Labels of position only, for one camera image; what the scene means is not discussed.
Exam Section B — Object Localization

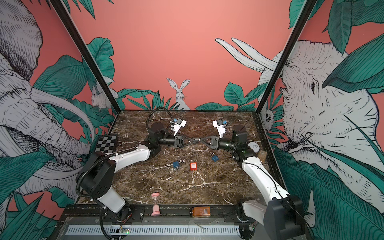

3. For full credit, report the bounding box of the blue padlock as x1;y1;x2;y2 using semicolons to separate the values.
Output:
173;161;180;170
211;154;220;162

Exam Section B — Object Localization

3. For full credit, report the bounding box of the red padlock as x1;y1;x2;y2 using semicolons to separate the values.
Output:
190;162;198;171

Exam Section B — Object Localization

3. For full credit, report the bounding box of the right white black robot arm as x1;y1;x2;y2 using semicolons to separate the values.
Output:
199;125;306;240

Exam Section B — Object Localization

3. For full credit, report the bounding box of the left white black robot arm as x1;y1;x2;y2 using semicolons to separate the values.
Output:
76;121;199;219

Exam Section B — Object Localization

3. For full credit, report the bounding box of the brown spice jar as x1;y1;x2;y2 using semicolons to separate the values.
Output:
258;150;268;163

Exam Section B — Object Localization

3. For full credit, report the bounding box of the orange rectangular box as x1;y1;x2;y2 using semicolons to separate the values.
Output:
192;206;211;218

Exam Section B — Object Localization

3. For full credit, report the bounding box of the black white checkerboard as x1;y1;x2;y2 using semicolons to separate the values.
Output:
95;134;118;154

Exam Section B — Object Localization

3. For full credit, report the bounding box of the pink hourglass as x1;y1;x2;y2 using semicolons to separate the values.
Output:
151;193;161;217

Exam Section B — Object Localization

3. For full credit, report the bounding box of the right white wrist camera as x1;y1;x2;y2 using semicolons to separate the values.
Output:
213;119;227;139

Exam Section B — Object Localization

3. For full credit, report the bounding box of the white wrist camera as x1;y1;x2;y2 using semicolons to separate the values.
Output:
170;119;187;136
213;119;227;139

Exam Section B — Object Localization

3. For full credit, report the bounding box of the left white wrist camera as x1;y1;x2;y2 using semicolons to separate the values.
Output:
170;119;187;136

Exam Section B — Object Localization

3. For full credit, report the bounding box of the white perforated rail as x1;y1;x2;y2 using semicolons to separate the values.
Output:
65;225;240;237

